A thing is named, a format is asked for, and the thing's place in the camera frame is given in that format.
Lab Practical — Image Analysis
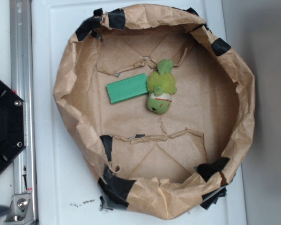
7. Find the green plush animal toy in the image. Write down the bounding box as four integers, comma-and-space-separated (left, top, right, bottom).
147, 59, 177, 114

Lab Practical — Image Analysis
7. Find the brown paper-lined bin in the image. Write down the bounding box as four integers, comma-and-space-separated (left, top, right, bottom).
53, 4, 255, 219

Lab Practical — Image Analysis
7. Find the green rectangular block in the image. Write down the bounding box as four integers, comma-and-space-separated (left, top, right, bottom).
106, 74, 148, 104

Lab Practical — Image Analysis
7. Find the aluminium extrusion rail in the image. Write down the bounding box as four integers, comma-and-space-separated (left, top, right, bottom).
9, 0, 38, 225

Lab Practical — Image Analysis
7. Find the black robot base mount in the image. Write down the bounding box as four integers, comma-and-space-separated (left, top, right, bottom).
0, 80, 25, 175

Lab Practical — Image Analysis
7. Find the metal corner bracket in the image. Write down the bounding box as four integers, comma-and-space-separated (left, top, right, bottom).
4, 194, 36, 225

